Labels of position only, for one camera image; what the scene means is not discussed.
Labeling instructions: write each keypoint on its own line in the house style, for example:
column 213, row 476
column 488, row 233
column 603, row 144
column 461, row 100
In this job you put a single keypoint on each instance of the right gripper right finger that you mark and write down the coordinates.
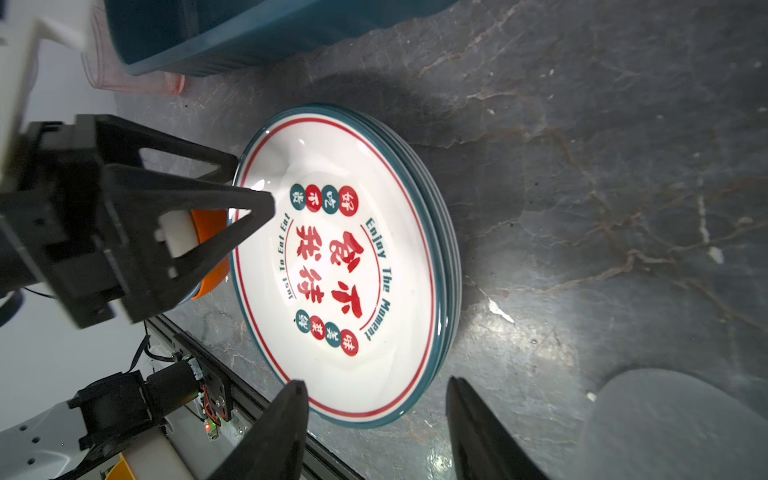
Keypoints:
column 481, row 446

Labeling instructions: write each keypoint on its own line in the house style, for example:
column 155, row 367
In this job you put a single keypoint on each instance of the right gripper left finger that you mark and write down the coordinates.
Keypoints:
column 274, row 447

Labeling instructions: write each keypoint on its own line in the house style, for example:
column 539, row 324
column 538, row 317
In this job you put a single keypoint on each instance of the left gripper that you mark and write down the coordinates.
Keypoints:
column 49, row 229

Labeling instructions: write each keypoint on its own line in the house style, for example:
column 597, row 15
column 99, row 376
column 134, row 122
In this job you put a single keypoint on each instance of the plate with red characters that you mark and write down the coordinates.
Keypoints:
column 354, row 286

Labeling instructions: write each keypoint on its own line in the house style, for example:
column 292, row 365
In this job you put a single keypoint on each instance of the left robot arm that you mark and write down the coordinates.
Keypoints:
column 100, row 420

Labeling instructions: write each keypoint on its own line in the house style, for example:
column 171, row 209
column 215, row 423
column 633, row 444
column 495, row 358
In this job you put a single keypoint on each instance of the teal plastic bin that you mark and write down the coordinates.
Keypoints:
column 202, row 38

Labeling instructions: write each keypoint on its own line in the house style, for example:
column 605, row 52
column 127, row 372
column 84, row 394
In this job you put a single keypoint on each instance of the cream bowl on stack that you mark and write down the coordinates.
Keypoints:
column 177, row 232

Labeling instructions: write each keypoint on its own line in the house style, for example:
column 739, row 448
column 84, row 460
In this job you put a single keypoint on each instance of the orange bowl under stack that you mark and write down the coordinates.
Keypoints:
column 208, row 224

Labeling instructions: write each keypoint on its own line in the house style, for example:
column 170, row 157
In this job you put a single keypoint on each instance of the pink plastic cup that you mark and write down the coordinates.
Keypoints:
column 105, row 71

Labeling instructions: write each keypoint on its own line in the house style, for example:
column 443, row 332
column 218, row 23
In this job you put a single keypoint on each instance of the black front rail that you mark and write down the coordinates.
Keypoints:
column 318, row 462

